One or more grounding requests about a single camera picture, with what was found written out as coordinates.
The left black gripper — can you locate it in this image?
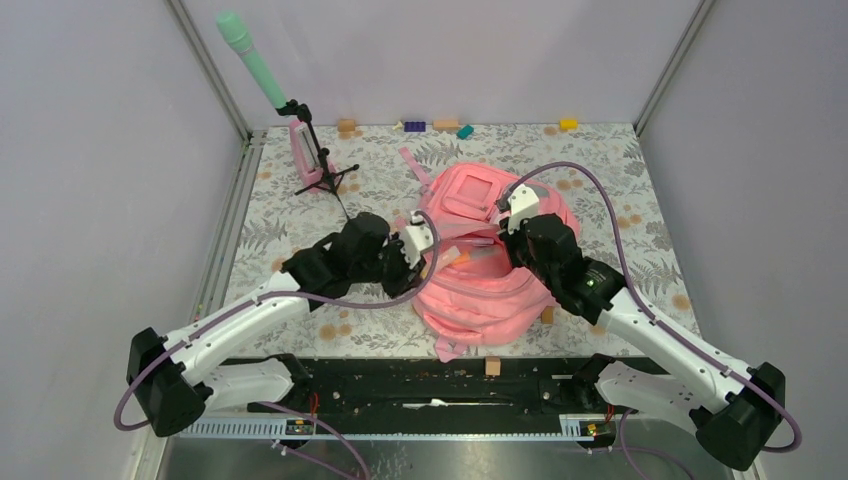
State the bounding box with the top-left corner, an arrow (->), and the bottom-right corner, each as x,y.
352,231 -> 427,299

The pink school backpack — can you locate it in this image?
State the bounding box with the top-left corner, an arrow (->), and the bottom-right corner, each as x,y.
399,148 -> 557,362

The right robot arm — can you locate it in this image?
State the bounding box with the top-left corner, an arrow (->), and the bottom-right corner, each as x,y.
498,214 -> 786,471

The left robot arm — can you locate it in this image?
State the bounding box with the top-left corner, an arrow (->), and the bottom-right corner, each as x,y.
113,210 -> 440,438

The tan block near backpack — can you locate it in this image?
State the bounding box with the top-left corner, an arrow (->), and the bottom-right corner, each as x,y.
540,306 -> 555,325

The black microphone tripod stand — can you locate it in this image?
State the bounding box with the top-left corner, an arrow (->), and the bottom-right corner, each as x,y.
276,99 -> 360,220

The wooden block on base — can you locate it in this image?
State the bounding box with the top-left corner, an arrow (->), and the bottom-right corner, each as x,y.
484,356 -> 502,377

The yellow toy block rear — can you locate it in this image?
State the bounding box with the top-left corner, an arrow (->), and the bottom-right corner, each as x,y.
558,118 -> 579,131

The teal toy block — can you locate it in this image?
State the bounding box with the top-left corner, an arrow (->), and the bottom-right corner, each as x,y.
456,125 -> 474,140

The pink metronome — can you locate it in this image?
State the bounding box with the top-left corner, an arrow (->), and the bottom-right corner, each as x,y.
289,120 -> 324,191

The purple toy block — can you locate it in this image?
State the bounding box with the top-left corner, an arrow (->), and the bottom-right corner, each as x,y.
403,121 -> 427,133

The long tan wooden block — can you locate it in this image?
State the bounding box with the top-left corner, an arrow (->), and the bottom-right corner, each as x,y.
432,118 -> 460,132

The tan wooden block rear left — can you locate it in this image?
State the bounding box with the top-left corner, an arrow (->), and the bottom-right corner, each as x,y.
337,118 -> 357,133

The mint green microphone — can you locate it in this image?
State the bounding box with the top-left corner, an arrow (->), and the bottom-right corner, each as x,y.
216,11 -> 287,110

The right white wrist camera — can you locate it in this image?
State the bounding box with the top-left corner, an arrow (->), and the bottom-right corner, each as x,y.
496,183 -> 540,234

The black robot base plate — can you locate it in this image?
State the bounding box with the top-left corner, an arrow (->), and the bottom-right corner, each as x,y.
279,354 -> 611,436

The grey slotted cable duct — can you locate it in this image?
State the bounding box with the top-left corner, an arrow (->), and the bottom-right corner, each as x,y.
178,414 -> 617,443

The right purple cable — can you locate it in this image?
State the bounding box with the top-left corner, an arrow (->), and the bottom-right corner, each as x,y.
496,161 -> 804,454

